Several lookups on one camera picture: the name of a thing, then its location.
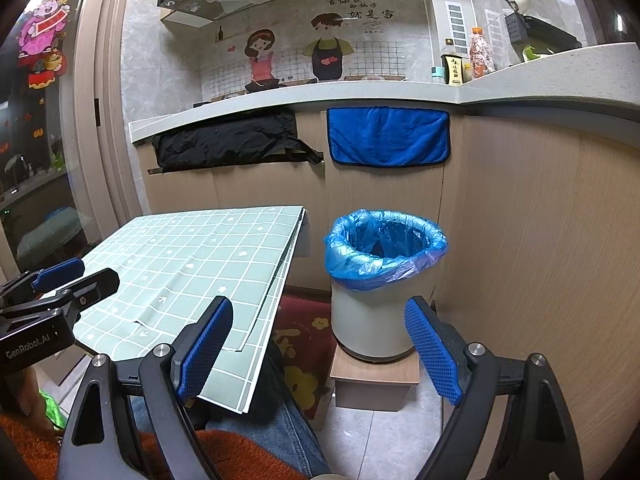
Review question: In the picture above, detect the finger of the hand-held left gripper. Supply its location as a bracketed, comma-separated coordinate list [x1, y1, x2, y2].
[0, 267, 121, 323]
[0, 257, 86, 308]

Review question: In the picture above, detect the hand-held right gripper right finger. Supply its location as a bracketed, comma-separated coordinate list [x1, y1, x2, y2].
[402, 296, 586, 480]

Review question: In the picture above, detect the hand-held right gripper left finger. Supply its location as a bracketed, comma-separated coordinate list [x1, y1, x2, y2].
[56, 296, 235, 480]

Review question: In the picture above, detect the white trash bin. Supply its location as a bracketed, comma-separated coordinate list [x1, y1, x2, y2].
[330, 260, 436, 361]

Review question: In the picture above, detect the small wooden stool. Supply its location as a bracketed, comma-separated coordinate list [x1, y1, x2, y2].
[329, 346, 421, 413]

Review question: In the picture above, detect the green plastic bag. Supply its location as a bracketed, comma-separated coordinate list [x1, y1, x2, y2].
[40, 391, 68, 428]

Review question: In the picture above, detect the green checked tablecloth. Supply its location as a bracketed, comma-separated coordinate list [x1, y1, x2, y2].
[40, 204, 308, 415]

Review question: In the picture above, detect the red flowered rug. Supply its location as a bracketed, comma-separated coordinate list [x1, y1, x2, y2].
[272, 295, 336, 421]

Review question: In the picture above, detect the person's jeans leg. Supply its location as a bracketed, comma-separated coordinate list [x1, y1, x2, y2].
[132, 350, 333, 480]

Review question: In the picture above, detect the person's red fuzzy sweater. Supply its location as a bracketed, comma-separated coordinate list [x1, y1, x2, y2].
[0, 410, 301, 480]

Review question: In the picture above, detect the black hanging bag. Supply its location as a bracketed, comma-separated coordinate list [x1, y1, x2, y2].
[151, 108, 325, 171]

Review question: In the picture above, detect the blue towel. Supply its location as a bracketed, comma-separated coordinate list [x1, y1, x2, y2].
[326, 105, 451, 167]

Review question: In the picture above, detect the festive window sticker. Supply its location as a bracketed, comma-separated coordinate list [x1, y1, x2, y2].
[17, 0, 83, 91]

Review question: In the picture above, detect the grey kitchen countertop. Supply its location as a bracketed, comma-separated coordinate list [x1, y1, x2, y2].
[128, 42, 640, 147]

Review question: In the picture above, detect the dark sauce bottle yellow label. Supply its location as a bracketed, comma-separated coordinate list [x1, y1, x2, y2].
[440, 39, 468, 86]

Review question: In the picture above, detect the orange capped plastic bottle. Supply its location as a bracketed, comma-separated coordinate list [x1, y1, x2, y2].
[469, 27, 497, 78]

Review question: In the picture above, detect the pale green crumpled bag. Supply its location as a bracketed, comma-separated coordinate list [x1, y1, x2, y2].
[520, 45, 556, 63]

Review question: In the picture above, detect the black dish rack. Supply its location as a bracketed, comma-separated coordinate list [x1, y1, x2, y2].
[504, 0, 583, 61]

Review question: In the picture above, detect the beige door frame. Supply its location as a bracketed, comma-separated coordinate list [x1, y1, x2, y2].
[60, 0, 156, 241]

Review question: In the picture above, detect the cartoon couple wall sticker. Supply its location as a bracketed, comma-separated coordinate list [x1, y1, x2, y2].
[202, 0, 406, 96]

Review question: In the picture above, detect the white vented wall column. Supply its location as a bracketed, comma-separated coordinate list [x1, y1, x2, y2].
[422, 0, 473, 81]

